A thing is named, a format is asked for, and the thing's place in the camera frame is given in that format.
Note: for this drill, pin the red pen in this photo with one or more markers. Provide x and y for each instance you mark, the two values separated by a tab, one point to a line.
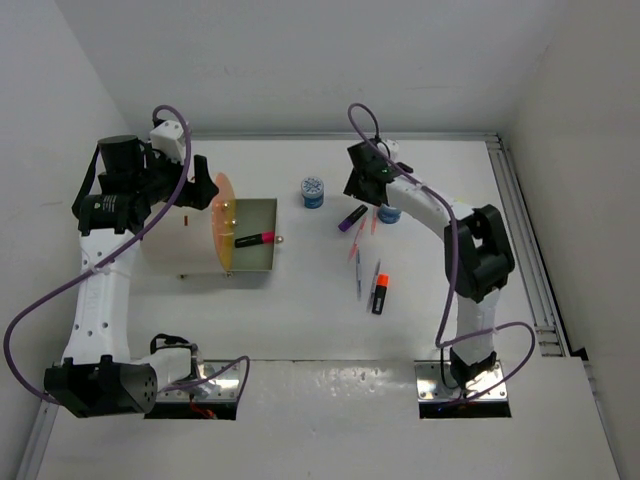
374	221
358	234

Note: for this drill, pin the lower red pen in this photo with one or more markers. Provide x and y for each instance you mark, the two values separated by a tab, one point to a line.
358	234

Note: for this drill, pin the purple highlighter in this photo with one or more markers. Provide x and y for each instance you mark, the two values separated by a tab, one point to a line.
350	220

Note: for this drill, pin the pink highlighter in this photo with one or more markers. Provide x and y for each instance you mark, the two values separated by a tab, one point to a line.
254	240

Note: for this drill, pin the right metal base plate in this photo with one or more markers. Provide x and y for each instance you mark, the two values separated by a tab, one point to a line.
436	385

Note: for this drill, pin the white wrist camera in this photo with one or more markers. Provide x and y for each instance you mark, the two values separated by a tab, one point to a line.
169	136
392	148

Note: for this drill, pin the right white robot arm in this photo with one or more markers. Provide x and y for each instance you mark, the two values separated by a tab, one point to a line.
478	254

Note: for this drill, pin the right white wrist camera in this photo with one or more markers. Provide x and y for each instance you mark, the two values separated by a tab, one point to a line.
392	148

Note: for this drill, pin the upper red pen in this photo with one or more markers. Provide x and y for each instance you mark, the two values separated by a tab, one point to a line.
374	221

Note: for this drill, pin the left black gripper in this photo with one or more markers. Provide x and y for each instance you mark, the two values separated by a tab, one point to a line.
197	193

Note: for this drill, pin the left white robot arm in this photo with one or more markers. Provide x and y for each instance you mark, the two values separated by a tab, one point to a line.
125	179

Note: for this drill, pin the round drawer cabinet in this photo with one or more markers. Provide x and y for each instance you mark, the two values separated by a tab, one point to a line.
188	241

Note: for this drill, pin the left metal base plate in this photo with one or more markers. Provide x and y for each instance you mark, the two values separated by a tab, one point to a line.
208	385

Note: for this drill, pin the metal base plate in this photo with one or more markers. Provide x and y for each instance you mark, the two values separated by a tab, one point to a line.
208	385
436	385

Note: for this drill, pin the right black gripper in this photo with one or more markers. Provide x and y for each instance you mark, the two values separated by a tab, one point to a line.
353	189

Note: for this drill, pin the left blue pen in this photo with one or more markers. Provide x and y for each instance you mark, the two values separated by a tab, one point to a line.
358	274

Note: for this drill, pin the blue tape jar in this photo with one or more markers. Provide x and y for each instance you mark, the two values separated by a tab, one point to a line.
388	215
312	192

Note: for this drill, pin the right grey pen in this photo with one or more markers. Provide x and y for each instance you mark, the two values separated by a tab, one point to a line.
373	285

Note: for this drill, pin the beige drawer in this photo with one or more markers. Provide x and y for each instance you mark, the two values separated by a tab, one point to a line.
254	216

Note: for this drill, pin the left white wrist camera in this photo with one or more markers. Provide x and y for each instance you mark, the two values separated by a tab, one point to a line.
169	136

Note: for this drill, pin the orange highlighter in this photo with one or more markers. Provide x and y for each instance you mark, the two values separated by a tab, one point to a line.
379	296

